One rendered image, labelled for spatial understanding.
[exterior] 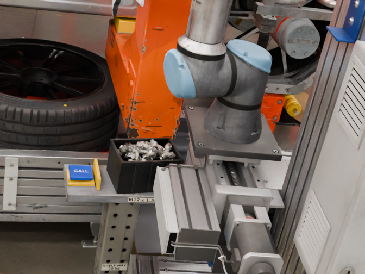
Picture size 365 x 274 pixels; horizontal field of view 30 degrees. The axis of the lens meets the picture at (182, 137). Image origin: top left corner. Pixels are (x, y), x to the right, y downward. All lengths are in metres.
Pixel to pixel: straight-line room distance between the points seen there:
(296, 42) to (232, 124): 0.78
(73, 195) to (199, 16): 0.77
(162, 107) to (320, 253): 1.00
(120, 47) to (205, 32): 1.00
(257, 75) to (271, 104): 1.00
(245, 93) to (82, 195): 0.66
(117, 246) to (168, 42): 0.67
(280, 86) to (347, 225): 1.43
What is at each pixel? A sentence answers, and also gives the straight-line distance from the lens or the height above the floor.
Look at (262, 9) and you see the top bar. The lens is 2.26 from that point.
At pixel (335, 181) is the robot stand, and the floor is 0.99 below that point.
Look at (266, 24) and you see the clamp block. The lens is 2.25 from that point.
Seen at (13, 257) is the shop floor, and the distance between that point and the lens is 2.52.
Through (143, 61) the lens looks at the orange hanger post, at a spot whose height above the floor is 0.80.
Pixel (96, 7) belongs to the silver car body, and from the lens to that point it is 2.58.
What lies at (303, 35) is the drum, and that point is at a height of 0.87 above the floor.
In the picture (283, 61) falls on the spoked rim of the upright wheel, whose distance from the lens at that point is 2.71.
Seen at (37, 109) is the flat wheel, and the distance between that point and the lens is 2.38.
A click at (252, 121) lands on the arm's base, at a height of 0.87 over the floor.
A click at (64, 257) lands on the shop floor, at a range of 2.53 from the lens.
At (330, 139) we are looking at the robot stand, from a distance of 1.35.
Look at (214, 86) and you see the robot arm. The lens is 1.60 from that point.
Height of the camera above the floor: 1.62
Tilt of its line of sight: 29 degrees down
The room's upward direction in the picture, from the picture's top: 11 degrees clockwise
